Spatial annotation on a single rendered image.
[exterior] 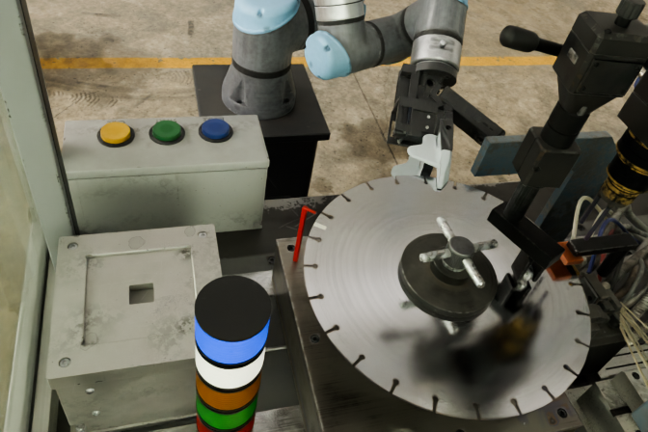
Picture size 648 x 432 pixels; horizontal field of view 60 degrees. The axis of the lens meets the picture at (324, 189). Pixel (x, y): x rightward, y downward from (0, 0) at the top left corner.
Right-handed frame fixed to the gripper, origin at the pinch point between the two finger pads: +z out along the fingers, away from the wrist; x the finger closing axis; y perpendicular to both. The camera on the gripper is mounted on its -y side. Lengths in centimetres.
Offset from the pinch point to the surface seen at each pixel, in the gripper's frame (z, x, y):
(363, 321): 18.2, 19.8, 9.8
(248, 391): 24, 40, 19
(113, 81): -60, -147, 105
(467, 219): 3.7, 9.9, -2.7
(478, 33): -146, -205, -61
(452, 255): 9.8, 20.0, 1.4
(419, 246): 8.8, 14.6, 3.8
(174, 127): -4.1, -0.4, 38.5
